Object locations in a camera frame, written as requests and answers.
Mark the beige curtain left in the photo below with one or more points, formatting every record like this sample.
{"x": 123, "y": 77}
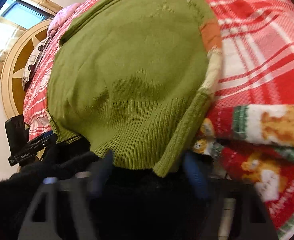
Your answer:
{"x": 9, "y": 34}

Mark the green striped knit sweater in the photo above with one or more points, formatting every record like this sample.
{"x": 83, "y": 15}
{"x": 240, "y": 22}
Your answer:
{"x": 136, "y": 77}

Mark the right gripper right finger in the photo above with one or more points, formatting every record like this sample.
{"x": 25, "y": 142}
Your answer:
{"x": 233, "y": 210}

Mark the window with dark frame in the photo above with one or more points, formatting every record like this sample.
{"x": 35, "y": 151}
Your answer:
{"x": 23, "y": 14}

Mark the beige curtain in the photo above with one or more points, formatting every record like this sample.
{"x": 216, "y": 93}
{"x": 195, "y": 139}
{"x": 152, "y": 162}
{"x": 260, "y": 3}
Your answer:
{"x": 9, "y": 34}
{"x": 45, "y": 5}

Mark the beige curtain right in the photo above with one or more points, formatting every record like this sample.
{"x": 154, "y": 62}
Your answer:
{"x": 45, "y": 5}

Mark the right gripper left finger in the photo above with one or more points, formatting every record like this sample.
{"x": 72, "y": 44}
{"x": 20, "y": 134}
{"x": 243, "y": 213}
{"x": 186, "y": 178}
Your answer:
{"x": 60, "y": 209}

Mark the beige wooden headboard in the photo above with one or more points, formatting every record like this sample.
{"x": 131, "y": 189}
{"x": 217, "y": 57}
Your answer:
{"x": 12, "y": 92}

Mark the red plaid bed cover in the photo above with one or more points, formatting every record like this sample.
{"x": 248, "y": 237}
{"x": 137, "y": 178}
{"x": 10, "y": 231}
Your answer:
{"x": 254, "y": 100}

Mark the red cartoon fleece blanket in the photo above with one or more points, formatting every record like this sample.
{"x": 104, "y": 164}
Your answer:
{"x": 255, "y": 144}

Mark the pink pillow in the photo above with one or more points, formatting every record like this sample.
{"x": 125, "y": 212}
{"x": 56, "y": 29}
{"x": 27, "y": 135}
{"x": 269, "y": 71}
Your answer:
{"x": 61, "y": 17}

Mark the patterned white brown pillow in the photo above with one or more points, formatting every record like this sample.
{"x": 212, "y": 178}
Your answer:
{"x": 33, "y": 62}

